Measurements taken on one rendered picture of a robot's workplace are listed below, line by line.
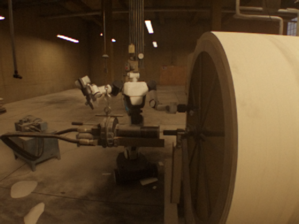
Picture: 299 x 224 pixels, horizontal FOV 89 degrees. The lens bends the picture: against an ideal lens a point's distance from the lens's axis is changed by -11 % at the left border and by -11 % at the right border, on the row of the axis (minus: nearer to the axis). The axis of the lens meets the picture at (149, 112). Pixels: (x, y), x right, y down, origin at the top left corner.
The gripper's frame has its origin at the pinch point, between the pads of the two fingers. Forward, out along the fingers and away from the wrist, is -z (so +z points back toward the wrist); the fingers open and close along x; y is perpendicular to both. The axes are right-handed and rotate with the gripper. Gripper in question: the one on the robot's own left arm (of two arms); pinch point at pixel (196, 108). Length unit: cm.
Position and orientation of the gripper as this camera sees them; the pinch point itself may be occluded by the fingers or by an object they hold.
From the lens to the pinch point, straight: 177.4
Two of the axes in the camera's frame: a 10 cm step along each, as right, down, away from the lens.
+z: -10.0, -0.2, 0.8
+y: -0.7, 7.5, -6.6
